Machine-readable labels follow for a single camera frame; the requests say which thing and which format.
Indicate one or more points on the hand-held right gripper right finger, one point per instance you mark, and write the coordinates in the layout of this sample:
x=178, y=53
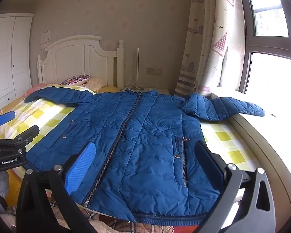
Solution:
x=208, y=165

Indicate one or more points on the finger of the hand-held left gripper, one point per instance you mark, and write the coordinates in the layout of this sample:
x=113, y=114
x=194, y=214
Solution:
x=4, y=117
x=26, y=133

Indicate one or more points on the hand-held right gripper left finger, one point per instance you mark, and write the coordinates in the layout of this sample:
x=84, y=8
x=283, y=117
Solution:
x=80, y=170

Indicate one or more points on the blue puffer jacket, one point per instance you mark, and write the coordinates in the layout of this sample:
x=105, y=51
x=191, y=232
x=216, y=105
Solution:
x=145, y=145

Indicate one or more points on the person's left hand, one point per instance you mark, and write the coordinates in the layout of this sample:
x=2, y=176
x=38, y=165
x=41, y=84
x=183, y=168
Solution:
x=1, y=183

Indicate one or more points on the yellow checked bed cover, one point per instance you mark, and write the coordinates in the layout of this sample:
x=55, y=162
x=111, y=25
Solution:
x=51, y=114

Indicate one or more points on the pink floral bed sheet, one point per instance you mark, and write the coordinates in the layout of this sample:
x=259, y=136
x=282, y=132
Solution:
x=38, y=86

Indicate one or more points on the white wardrobe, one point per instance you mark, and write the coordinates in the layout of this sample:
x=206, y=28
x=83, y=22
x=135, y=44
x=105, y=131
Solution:
x=7, y=58

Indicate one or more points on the beige window ledge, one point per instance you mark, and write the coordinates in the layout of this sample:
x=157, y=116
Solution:
x=269, y=155

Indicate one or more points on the patterned pink pillow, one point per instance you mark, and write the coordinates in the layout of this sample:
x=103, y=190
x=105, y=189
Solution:
x=75, y=80

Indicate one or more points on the beige pillow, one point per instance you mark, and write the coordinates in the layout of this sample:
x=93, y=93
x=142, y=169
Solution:
x=95, y=83

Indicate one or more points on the orange yellow pillow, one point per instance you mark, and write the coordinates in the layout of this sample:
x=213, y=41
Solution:
x=109, y=89

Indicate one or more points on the white nightstand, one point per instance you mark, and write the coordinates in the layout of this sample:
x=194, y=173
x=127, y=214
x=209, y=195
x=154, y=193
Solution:
x=157, y=91

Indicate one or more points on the white wooden headboard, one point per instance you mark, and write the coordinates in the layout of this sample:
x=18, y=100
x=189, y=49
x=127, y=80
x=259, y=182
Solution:
x=82, y=58

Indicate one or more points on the printed cream curtain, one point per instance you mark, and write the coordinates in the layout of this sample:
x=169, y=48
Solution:
x=208, y=41

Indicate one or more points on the dark framed window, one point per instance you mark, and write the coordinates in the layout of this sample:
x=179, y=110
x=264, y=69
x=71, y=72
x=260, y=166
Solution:
x=269, y=43

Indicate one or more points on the wall light switch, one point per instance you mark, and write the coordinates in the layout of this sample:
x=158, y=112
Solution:
x=44, y=46

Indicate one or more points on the white wall notice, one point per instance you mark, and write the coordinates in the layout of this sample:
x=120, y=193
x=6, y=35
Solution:
x=46, y=37

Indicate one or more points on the beige wall socket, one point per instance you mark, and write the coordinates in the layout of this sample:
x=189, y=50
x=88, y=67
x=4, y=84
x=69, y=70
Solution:
x=154, y=71

